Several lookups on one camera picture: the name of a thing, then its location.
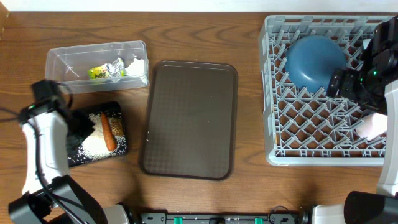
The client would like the orange carrot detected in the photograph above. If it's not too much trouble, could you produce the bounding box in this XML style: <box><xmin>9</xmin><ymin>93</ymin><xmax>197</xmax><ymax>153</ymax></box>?
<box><xmin>101</xmin><ymin>113</ymin><xmax>117</xmax><ymax>151</ymax></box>

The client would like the brown dried mushroom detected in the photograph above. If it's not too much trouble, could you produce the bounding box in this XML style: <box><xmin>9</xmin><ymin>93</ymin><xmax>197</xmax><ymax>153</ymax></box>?
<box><xmin>110</xmin><ymin>118</ymin><xmax>124</xmax><ymax>137</ymax></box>

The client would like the dark blue plate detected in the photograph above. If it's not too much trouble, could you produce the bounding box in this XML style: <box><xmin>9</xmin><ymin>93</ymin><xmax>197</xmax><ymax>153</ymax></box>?
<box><xmin>285</xmin><ymin>35</ymin><xmax>346</xmax><ymax>93</ymax></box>

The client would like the pink plastic cup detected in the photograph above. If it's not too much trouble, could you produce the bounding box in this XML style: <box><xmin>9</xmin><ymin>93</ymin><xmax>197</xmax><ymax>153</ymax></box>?
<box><xmin>356</xmin><ymin>113</ymin><xmax>387</xmax><ymax>141</ymax></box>

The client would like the yellow foil snack wrapper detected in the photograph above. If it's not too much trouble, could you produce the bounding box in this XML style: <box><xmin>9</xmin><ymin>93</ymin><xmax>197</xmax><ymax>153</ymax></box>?
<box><xmin>88</xmin><ymin>58</ymin><xmax>125</xmax><ymax>79</ymax></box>

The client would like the white tissue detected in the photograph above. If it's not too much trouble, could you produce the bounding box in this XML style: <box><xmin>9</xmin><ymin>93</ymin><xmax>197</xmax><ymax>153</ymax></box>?
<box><xmin>124</xmin><ymin>58</ymin><xmax>146</xmax><ymax>77</ymax></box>

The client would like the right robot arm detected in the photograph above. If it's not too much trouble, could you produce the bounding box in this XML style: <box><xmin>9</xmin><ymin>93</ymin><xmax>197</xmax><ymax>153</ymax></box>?
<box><xmin>300</xmin><ymin>17</ymin><xmax>397</xmax><ymax>223</ymax></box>

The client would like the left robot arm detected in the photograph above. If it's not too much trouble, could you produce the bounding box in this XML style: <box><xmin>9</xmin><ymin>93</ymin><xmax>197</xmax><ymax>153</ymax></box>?
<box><xmin>8</xmin><ymin>80</ymin><xmax>134</xmax><ymax>223</ymax></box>

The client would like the black waste tray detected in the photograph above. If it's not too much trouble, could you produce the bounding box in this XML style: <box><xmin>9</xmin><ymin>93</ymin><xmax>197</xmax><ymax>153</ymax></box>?
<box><xmin>67</xmin><ymin>101</ymin><xmax>129</xmax><ymax>168</ymax></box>

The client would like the grey dishwasher rack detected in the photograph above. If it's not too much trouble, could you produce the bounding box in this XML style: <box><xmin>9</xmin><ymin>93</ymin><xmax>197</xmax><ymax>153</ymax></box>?
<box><xmin>259</xmin><ymin>15</ymin><xmax>388</xmax><ymax>166</ymax></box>

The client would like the white rice pile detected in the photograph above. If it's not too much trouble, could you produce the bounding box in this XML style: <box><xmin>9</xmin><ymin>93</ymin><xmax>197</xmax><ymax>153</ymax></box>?
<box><xmin>67</xmin><ymin>109</ymin><xmax>127</xmax><ymax>166</ymax></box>

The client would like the clear plastic bin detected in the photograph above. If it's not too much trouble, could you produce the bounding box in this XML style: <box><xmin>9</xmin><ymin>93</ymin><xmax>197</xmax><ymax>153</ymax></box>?
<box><xmin>45</xmin><ymin>40</ymin><xmax>149</xmax><ymax>94</ymax></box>

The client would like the dark brown serving tray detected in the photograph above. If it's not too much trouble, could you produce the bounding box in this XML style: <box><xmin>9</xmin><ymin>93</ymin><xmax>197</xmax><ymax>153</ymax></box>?
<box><xmin>139</xmin><ymin>60</ymin><xmax>238</xmax><ymax>181</ymax></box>

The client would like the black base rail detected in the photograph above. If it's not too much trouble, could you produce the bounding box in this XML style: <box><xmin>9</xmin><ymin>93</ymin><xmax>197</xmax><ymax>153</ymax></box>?
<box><xmin>135</xmin><ymin>211</ymin><xmax>312</xmax><ymax>224</ymax></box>

